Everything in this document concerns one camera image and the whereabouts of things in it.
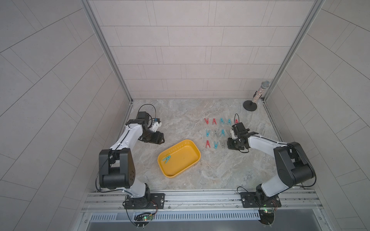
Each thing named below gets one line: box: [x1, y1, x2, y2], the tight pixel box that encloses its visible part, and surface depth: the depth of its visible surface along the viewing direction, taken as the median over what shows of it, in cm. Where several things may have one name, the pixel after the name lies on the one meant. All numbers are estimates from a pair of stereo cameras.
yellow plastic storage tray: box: [157, 139, 201, 179], surface depth 87 cm
